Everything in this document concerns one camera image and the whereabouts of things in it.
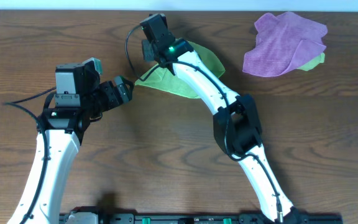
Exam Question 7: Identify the left black cable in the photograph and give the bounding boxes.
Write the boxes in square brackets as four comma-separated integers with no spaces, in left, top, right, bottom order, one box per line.
[2,86,58,224]

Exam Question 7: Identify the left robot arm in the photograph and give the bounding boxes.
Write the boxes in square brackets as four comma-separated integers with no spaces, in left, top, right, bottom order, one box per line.
[9,58,134,223]

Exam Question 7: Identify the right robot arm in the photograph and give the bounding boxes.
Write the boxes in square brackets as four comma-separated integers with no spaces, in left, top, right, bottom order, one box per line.
[142,39,300,223]

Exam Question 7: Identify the purple microfiber cloth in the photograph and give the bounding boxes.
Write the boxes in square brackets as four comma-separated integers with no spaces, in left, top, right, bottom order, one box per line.
[242,12,328,78]

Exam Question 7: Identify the black cable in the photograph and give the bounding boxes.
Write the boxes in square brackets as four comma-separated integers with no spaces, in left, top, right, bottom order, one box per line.
[2,86,58,224]
[124,24,284,223]

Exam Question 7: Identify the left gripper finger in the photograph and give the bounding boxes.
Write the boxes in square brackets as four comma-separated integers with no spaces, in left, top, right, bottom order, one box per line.
[118,76,134,93]
[114,77,132,103]

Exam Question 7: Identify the right black cable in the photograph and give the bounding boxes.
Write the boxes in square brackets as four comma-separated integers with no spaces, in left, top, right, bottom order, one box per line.
[124,24,284,223]

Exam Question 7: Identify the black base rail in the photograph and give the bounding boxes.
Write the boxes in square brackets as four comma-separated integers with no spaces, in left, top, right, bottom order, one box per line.
[58,207,343,224]

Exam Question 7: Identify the green microfiber cloth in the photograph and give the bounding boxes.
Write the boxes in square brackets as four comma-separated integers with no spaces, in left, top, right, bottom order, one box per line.
[135,42,226,99]

